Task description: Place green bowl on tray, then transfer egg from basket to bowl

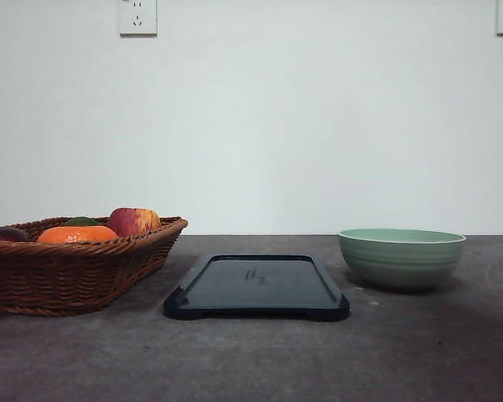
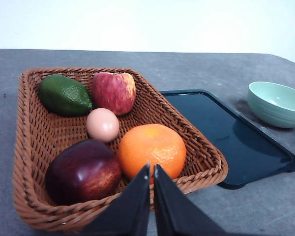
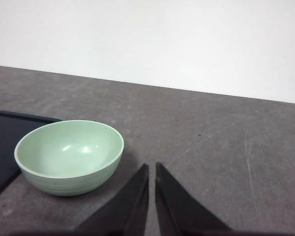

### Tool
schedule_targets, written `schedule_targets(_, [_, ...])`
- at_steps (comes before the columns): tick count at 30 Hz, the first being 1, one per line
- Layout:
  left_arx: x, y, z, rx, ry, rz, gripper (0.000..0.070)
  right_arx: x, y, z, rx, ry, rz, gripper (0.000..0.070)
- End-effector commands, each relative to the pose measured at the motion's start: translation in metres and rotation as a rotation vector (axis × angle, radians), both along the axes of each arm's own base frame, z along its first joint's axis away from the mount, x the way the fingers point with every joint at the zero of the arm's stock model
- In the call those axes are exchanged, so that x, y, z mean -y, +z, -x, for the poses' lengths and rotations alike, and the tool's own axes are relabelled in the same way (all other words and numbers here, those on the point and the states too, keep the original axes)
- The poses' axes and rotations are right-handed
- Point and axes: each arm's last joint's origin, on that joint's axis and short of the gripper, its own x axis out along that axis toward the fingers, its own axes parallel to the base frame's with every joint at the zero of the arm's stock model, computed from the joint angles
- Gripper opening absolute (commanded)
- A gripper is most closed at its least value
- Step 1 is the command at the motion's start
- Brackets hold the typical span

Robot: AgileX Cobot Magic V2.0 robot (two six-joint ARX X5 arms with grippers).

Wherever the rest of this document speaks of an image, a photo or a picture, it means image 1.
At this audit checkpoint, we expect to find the green fruit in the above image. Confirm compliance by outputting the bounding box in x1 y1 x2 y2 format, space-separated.
63 216 98 226

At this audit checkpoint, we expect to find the dark purple fruit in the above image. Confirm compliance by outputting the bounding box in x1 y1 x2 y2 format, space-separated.
0 227 29 242

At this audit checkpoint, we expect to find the green ceramic bowl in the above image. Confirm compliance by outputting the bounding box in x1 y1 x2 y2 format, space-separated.
338 228 466 290

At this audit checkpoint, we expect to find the white wall socket left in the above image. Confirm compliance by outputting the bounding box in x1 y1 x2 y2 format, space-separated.
117 0 158 39

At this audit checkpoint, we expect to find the orange tangerine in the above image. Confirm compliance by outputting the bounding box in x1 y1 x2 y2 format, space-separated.
37 226 119 243

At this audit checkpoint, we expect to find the red yellow apple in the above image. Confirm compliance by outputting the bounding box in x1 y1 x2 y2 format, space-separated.
107 207 161 235

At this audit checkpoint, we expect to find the brown wicker basket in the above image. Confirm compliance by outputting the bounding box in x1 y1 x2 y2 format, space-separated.
0 216 189 315

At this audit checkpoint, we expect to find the dark blue rectangular tray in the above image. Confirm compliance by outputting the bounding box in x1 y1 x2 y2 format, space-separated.
164 254 350 321

